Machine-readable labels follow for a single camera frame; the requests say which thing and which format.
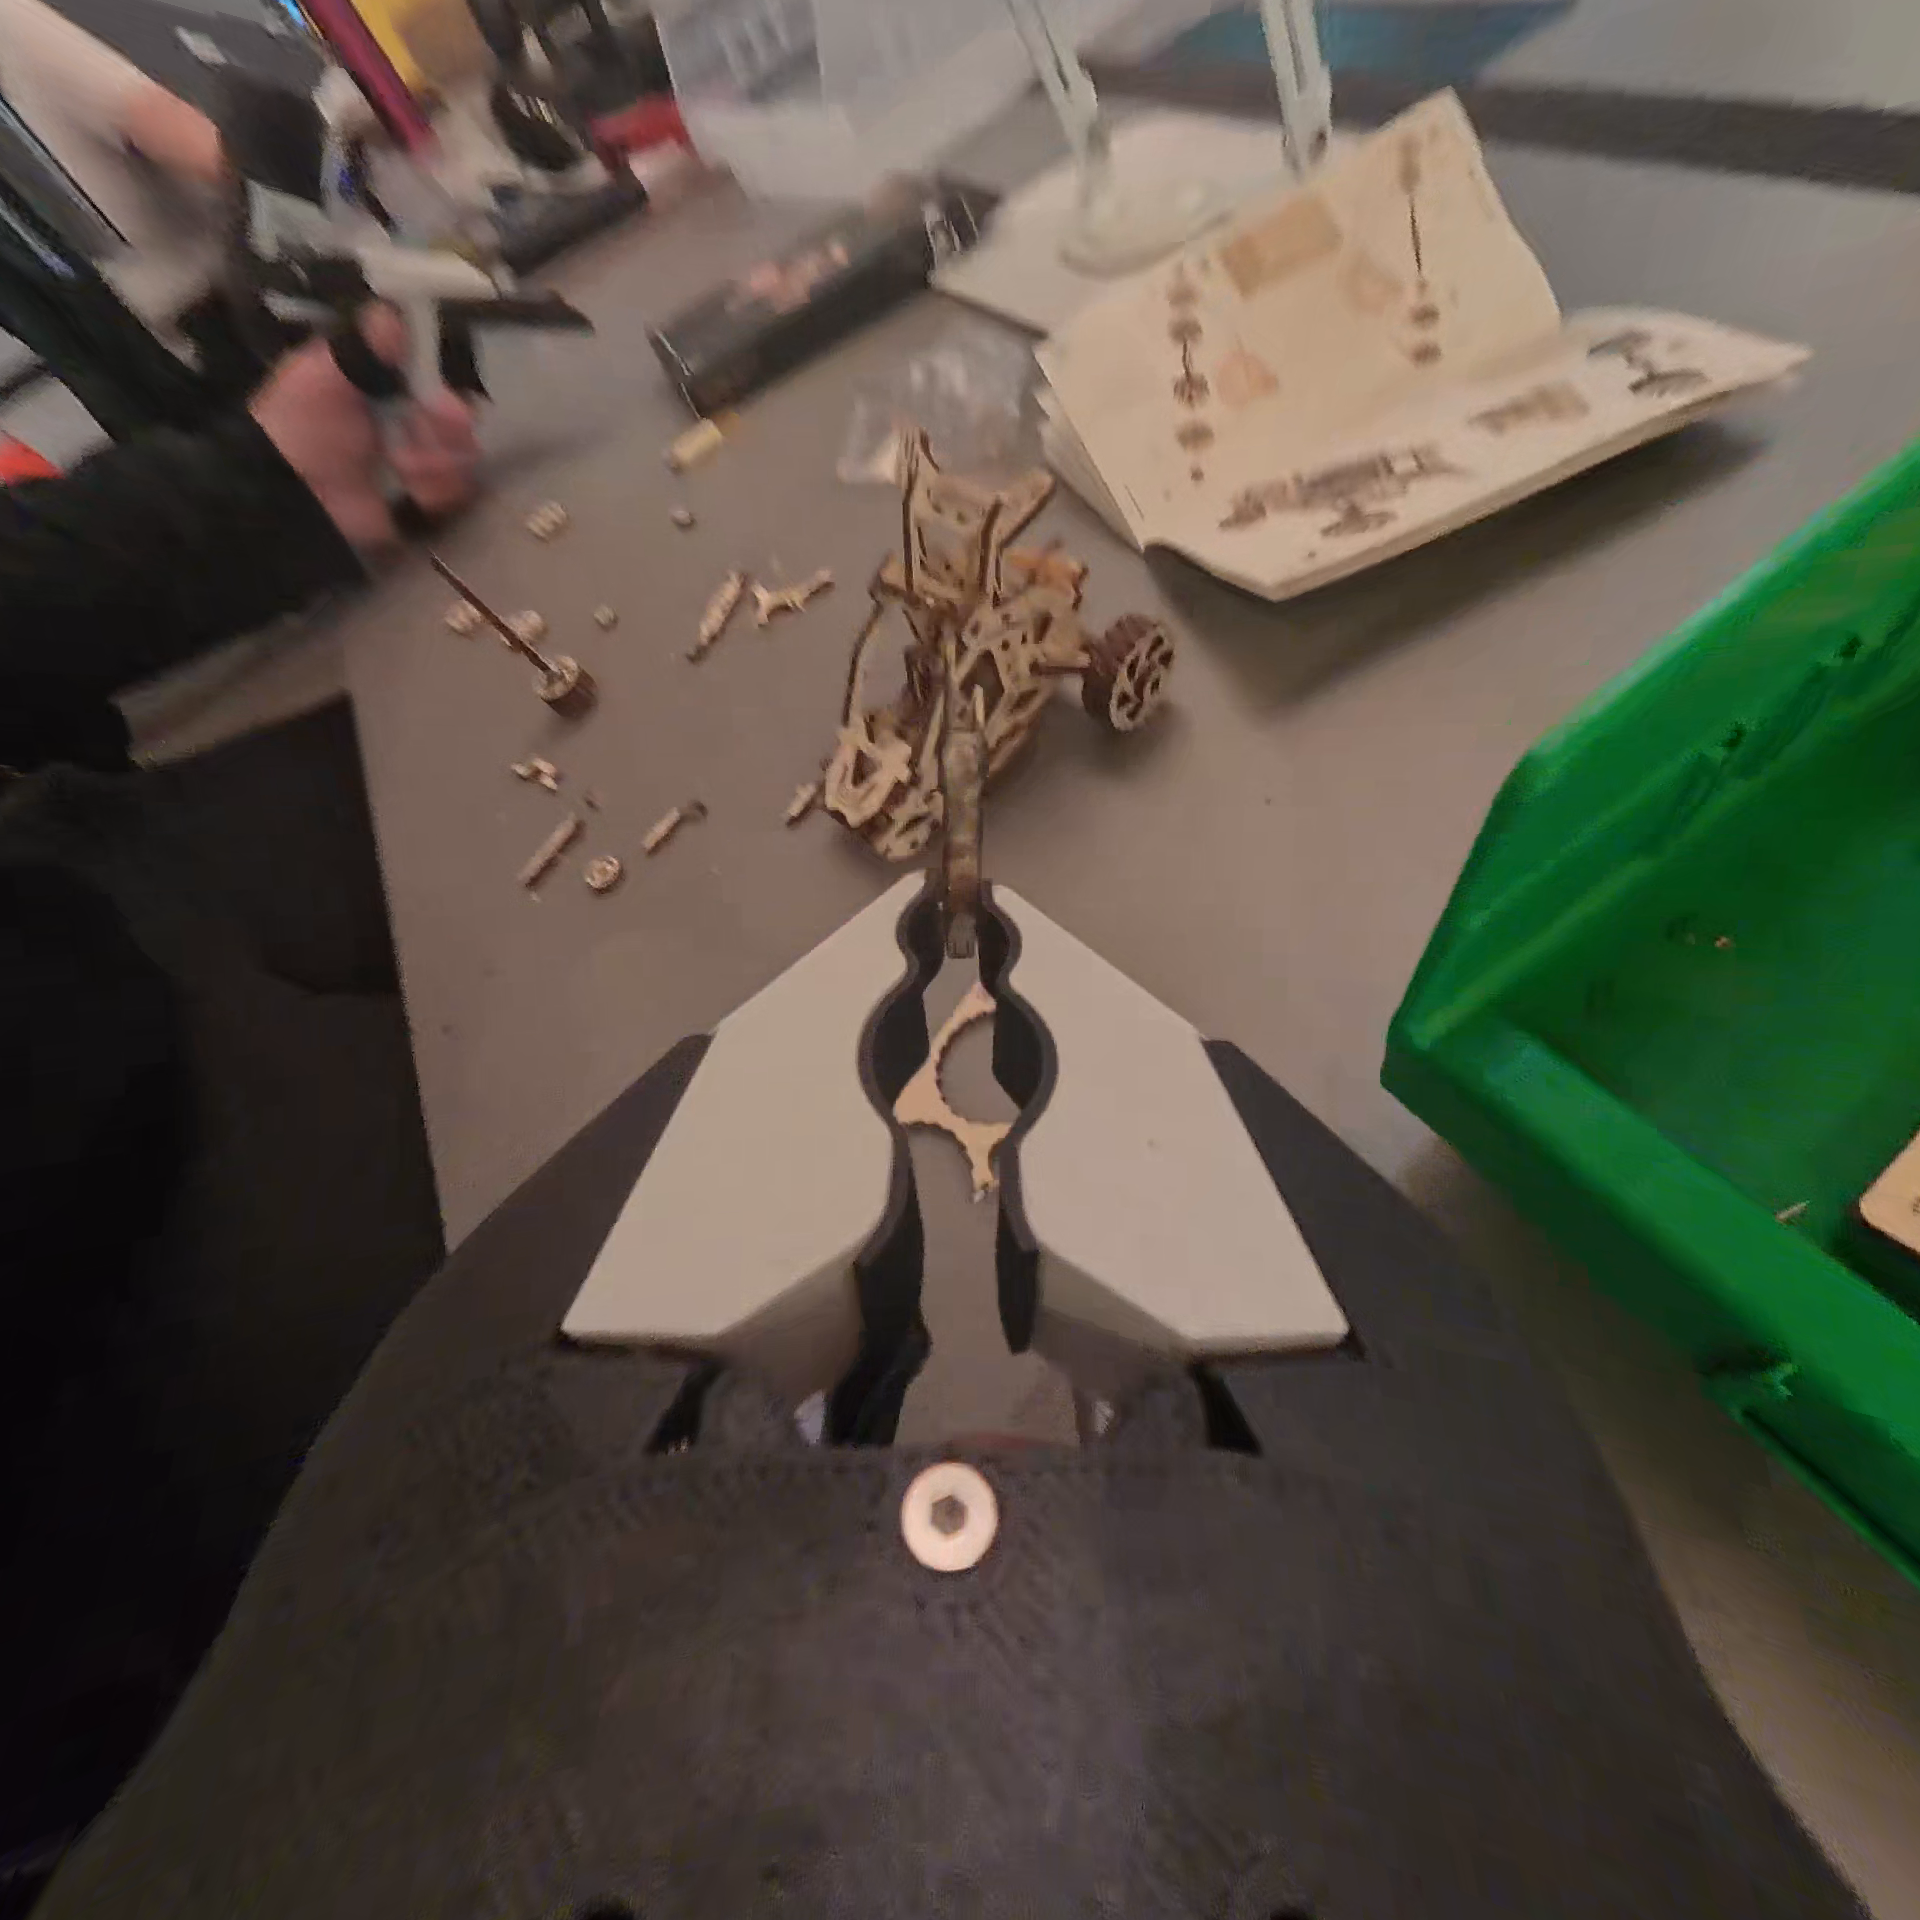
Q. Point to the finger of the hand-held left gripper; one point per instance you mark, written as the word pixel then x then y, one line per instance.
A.
pixel 480 293

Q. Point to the small cream cylinder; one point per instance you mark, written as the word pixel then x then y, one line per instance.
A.
pixel 698 444

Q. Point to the plywood scrap sheet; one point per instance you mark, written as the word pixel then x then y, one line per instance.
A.
pixel 944 1089

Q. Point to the wooden peg part dark tip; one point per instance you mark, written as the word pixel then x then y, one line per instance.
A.
pixel 670 828

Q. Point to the clear plastic bin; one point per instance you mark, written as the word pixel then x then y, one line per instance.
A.
pixel 839 89

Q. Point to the assembly instruction booklet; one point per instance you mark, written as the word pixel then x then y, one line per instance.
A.
pixel 1350 330

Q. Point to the pale plywood parts sheet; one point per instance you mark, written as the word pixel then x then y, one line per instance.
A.
pixel 1894 1201

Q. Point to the branch-shaped plywood scrap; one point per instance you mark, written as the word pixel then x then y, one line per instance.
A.
pixel 787 597

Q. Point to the person's left hand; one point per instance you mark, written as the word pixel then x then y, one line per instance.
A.
pixel 322 434

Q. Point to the black model kit box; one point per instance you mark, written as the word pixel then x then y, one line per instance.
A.
pixel 810 293

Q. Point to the red water bottle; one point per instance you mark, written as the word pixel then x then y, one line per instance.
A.
pixel 376 67

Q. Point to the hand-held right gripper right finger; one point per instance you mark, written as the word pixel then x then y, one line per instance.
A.
pixel 1171 1201

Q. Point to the person's black-clothed body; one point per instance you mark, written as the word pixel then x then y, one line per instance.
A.
pixel 180 1201

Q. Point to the slotted wooden link bar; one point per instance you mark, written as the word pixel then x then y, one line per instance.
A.
pixel 715 616

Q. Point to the green plastic bin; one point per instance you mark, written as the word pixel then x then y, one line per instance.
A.
pixel 1724 973

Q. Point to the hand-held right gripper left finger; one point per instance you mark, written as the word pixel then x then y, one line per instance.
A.
pixel 751 1201

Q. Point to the wooden wheel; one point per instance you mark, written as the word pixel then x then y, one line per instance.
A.
pixel 568 687

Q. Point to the wooden model buggy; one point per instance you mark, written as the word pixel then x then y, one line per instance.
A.
pixel 975 661

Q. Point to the zigzag wooden part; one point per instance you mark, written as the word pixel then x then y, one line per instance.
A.
pixel 535 773

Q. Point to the clear plastic bag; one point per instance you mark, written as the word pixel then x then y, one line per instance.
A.
pixel 944 389

